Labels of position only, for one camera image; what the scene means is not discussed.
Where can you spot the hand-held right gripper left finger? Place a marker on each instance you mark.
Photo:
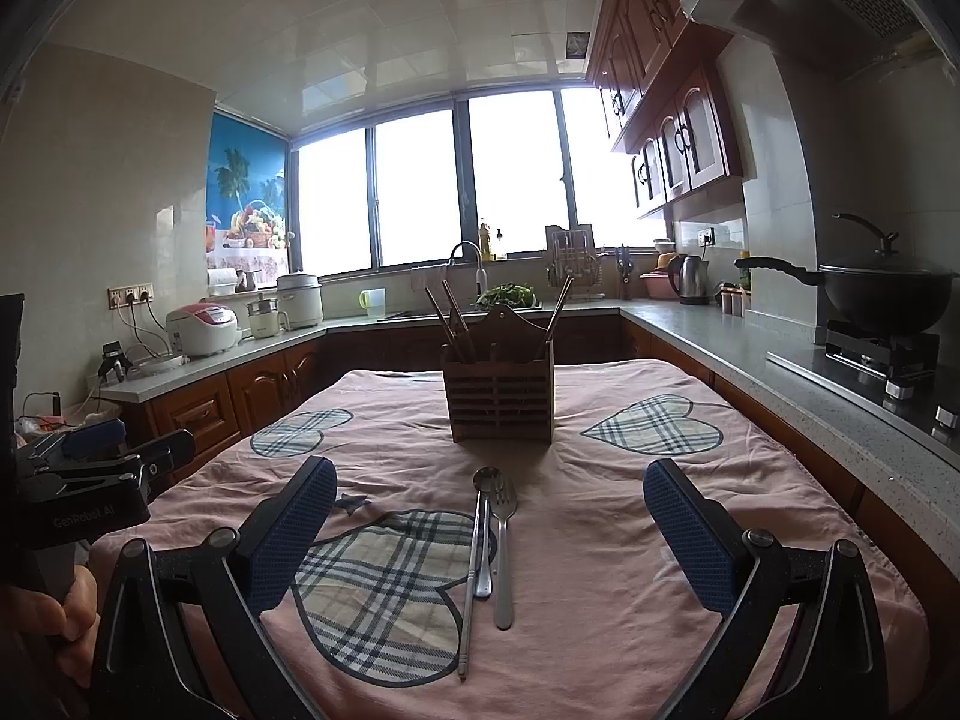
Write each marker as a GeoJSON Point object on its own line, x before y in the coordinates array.
{"type": "Point", "coordinates": [296, 532]}

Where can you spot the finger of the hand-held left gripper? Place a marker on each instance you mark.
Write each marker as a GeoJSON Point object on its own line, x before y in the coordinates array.
{"type": "Point", "coordinates": [169, 454]}
{"type": "Point", "coordinates": [94, 439]}

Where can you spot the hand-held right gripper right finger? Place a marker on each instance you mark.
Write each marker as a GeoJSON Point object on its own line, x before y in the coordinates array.
{"type": "Point", "coordinates": [690, 532]}

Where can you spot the wooden utensil holder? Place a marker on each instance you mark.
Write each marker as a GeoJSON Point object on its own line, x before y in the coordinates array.
{"type": "Point", "coordinates": [495, 405]}

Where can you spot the person's left hand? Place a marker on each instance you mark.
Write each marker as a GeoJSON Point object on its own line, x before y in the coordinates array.
{"type": "Point", "coordinates": [84, 607]}

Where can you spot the wooden base cabinets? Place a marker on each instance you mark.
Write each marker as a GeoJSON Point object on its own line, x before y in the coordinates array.
{"type": "Point", "coordinates": [187, 405]}

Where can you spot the small black device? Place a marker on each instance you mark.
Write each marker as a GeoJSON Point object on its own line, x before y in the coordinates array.
{"type": "Point", "coordinates": [116, 361]}

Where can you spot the pink tablecloth with plaid hearts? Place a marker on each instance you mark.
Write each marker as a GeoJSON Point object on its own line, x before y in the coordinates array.
{"type": "Point", "coordinates": [600, 615]}

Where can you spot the red and white rice cooker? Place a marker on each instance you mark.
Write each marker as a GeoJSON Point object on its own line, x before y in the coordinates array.
{"type": "Point", "coordinates": [202, 330]}

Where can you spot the small white electric pot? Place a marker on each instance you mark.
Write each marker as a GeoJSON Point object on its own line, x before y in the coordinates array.
{"type": "Point", "coordinates": [264, 321]}

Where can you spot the metal chopstick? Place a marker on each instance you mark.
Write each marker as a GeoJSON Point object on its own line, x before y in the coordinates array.
{"type": "Point", "coordinates": [469, 600]}

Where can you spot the metal fork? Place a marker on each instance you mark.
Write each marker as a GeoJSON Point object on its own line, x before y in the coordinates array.
{"type": "Point", "coordinates": [502, 577]}

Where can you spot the grey speckled countertop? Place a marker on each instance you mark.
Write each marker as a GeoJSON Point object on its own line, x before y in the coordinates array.
{"type": "Point", "coordinates": [712, 337]}

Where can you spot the metal spoon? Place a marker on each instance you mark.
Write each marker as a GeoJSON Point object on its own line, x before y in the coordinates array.
{"type": "Point", "coordinates": [486, 480]}

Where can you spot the white slow cooker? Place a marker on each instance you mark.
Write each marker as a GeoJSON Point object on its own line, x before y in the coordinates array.
{"type": "Point", "coordinates": [300, 301]}

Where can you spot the row of seasoning jars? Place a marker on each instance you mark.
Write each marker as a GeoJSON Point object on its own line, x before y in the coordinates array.
{"type": "Point", "coordinates": [735, 304]}

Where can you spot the green white mug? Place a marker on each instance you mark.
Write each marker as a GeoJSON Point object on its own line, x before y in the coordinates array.
{"type": "Point", "coordinates": [373, 304]}

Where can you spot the pink plastic basin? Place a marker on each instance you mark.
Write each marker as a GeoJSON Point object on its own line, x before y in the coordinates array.
{"type": "Point", "coordinates": [654, 285]}

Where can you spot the stainless steel electric kettle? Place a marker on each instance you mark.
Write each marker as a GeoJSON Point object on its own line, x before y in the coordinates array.
{"type": "Point", "coordinates": [690, 281]}

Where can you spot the gas stove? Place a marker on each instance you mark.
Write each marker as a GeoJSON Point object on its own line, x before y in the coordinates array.
{"type": "Point", "coordinates": [877, 360]}

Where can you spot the knife block with knives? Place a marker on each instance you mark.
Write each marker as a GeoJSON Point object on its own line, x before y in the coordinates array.
{"type": "Point", "coordinates": [624, 274]}

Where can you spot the pink dish cloth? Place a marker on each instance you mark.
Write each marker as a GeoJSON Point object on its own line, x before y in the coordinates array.
{"type": "Point", "coordinates": [429, 277]}

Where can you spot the metal dish rack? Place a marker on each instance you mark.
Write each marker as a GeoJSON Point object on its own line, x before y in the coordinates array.
{"type": "Point", "coordinates": [574, 262]}

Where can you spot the green leafy vegetables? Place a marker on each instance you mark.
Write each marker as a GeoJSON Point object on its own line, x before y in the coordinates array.
{"type": "Point", "coordinates": [508, 296]}

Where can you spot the chrome kitchen faucet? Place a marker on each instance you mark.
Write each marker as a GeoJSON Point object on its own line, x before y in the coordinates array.
{"type": "Point", "coordinates": [469, 247]}

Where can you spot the small condiment bottle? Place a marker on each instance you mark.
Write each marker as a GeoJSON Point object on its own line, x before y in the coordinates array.
{"type": "Point", "coordinates": [498, 247]}

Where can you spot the yellow oil bottle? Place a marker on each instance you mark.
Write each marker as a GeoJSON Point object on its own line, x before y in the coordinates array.
{"type": "Point", "coordinates": [485, 244]}

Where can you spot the kitchen window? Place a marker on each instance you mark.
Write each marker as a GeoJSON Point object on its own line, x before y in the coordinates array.
{"type": "Point", "coordinates": [420, 187]}

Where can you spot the wall socket strip with plugs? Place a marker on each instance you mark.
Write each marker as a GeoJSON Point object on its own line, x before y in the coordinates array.
{"type": "Point", "coordinates": [131, 294]}

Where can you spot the tropical fruit wall poster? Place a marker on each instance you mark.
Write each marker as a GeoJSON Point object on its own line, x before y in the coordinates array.
{"type": "Point", "coordinates": [247, 187]}

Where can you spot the wall socket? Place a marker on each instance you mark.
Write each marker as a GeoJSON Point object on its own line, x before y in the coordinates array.
{"type": "Point", "coordinates": [706, 235]}

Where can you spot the wooden wall cabinets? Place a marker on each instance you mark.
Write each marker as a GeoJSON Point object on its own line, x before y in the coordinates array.
{"type": "Point", "coordinates": [660, 52]}

